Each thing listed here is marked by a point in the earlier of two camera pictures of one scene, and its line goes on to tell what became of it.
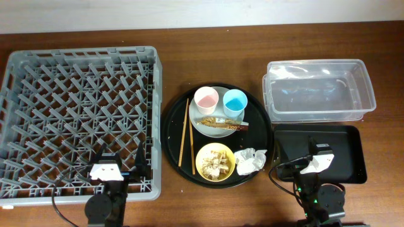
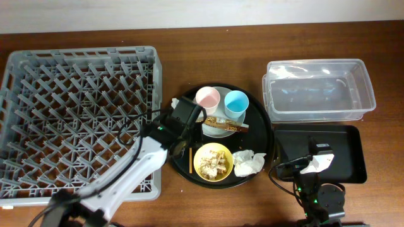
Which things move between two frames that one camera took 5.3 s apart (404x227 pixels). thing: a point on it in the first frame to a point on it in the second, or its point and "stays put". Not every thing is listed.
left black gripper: (132, 173) to (196, 113)
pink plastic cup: (206, 99) stays put
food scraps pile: (215, 166) stays put
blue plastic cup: (235, 101) stays put
